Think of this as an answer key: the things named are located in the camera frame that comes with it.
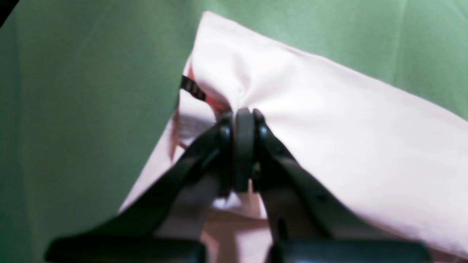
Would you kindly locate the grey-green table cloth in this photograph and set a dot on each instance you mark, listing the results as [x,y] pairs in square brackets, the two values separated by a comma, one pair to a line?
[87,87]

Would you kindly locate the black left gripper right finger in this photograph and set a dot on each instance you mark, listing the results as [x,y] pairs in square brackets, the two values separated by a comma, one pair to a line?
[308,223]

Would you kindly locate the pink t-shirt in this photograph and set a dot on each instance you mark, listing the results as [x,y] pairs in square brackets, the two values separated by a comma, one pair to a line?
[393,158]

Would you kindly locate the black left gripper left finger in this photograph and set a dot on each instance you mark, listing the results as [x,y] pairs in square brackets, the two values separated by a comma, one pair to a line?
[164,224]

